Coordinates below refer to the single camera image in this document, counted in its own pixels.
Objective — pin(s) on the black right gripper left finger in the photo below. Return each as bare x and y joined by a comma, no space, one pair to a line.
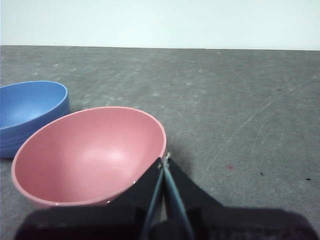
100,222

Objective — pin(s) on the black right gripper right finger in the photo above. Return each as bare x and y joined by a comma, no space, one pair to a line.
225,222

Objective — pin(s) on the red ribbed bowl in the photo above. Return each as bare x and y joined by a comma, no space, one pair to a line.
87,155

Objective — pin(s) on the blue ribbed bowl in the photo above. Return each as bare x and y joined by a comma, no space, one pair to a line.
27,112

